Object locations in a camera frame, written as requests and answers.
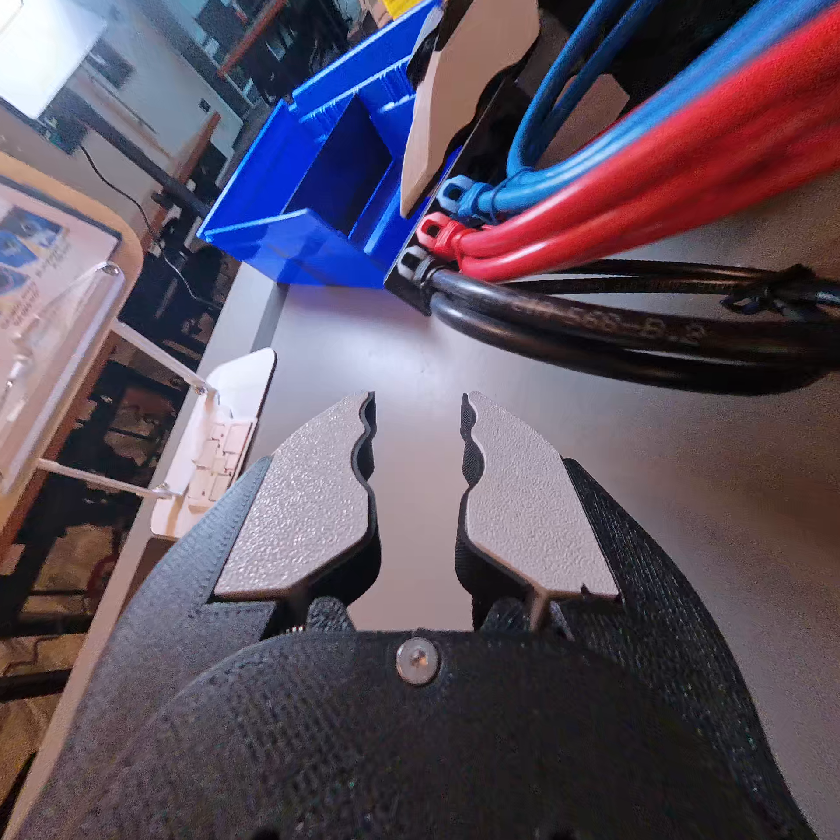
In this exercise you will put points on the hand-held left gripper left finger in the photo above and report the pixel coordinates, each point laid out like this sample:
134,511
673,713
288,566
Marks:
308,505

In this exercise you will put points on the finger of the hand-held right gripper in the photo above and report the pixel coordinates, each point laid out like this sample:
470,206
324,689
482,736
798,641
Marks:
607,105
459,98

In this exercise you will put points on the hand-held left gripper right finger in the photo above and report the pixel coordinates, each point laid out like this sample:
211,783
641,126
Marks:
531,505

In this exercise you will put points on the blue plastic bin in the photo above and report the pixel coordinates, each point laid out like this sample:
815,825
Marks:
315,190

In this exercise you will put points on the metal storage rack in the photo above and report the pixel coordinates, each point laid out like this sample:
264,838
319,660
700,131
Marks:
253,36

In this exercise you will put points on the black twist tie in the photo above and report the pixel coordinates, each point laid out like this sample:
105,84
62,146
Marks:
774,289

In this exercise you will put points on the black light stand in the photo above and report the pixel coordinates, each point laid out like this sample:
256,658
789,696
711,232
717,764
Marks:
131,148

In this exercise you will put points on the instruction sign in acrylic holder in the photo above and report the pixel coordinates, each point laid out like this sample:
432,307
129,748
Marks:
39,295

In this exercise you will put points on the studio light panel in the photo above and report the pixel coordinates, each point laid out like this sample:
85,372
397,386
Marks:
39,59

